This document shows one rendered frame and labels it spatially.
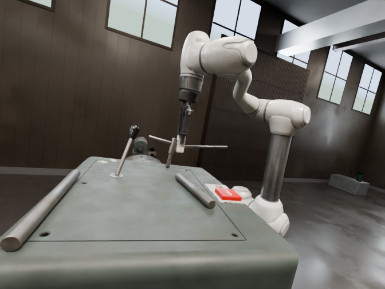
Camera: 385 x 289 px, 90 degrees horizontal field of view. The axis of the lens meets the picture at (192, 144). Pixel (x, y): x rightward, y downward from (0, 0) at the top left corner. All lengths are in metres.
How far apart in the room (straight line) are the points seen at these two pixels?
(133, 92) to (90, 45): 1.05
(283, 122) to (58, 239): 0.98
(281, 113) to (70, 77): 3.70
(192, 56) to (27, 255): 0.65
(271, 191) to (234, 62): 0.77
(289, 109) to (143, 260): 0.93
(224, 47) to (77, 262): 0.60
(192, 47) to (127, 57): 3.55
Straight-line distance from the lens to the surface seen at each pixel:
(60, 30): 4.35
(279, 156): 1.12
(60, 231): 0.38
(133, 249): 0.33
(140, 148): 2.02
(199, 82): 0.75
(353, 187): 8.16
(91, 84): 4.16
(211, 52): 0.67
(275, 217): 1.21
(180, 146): 0.77
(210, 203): 0.48
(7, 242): 0.35
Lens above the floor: 1.46
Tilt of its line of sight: 7 degrees down
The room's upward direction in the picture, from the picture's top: 10 degrees clockwise
